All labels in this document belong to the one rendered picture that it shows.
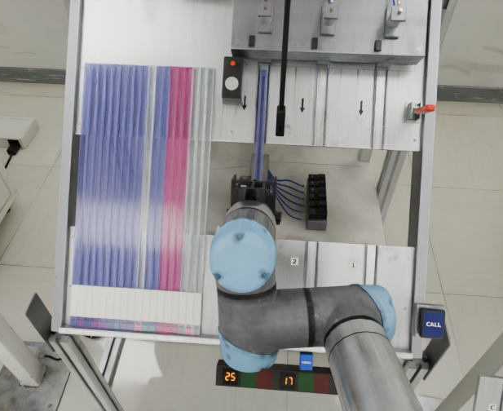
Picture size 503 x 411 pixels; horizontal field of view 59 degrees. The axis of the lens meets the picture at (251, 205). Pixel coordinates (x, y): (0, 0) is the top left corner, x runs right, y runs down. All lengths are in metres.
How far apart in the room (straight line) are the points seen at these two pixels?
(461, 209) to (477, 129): 0.66
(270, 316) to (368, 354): 0.13
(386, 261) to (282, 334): 0.37
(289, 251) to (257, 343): 0.32
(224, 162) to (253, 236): 0.87
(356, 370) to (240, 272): 0.16
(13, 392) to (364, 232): 1.25
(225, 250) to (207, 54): 0.50
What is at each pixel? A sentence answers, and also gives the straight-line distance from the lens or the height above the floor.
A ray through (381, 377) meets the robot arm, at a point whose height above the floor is 1.08.
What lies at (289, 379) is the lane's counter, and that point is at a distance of 0.92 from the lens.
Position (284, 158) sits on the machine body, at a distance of 1.36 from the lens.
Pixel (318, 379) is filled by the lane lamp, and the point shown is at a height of 0.66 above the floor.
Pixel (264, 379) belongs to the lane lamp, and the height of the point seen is 0.66.
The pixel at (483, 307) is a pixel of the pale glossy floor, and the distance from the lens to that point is 1.96.
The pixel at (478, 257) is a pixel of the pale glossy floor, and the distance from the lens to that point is 2.10.
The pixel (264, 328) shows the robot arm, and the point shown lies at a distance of 0.56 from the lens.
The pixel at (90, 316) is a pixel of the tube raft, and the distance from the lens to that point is 0.93.
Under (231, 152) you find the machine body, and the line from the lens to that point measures 1.38.
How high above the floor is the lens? 1.51
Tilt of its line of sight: 47 degrees down
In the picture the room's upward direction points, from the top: straight up
